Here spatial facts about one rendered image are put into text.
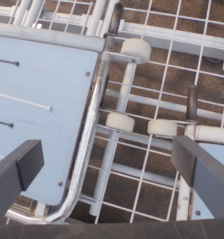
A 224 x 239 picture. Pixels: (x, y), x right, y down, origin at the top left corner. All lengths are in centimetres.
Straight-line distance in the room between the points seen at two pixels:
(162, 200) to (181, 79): 64
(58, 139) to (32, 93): 12
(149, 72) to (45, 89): 70
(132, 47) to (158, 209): 79
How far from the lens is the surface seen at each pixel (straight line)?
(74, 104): 37
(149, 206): 96
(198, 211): 42
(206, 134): 40
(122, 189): 93
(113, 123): 36
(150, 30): 56
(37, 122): 40
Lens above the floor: 90
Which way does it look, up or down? 79 degrees down
